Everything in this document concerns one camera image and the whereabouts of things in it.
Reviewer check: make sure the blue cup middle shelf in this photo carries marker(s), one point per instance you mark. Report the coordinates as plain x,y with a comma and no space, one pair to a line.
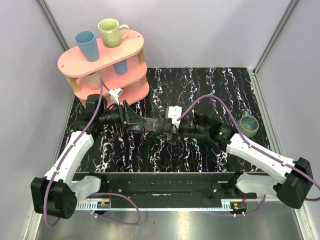
121,67

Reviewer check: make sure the blue plastic tumbler on top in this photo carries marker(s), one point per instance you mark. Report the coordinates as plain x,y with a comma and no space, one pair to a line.
87,43

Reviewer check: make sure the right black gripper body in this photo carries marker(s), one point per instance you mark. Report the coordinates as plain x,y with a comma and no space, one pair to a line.
179,130

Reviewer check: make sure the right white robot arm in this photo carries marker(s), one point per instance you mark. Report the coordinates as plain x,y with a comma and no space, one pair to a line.
257,160

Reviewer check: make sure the teal ceramic cup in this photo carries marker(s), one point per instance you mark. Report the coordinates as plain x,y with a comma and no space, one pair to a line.
248,125

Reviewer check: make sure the clear plastic canister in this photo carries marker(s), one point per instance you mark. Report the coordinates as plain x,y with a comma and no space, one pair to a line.
153,124

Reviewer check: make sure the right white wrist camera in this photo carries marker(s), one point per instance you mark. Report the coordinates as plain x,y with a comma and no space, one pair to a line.
173,113

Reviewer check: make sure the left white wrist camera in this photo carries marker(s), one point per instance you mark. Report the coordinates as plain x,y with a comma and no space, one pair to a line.
115,95

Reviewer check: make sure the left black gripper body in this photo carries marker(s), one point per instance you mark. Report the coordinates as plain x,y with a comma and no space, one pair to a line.
125,113

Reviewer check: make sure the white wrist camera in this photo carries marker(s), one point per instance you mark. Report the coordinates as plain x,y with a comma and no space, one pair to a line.
173,113
115,95

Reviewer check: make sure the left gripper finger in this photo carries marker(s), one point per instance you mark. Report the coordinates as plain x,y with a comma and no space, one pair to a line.
137,127
130,115

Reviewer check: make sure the white faceted cup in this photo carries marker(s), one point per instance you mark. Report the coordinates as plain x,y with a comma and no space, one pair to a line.
93,80

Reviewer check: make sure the green ceramic mug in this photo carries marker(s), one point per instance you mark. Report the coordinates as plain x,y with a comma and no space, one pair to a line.
112,33

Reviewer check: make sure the pink three-tier wooden shelf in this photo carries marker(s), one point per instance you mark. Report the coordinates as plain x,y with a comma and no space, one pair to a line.
75,67

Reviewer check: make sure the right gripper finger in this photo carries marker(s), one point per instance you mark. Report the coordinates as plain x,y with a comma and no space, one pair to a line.
168,138
165,119

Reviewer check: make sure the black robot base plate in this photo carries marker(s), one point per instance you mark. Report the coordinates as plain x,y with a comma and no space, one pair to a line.
170,190

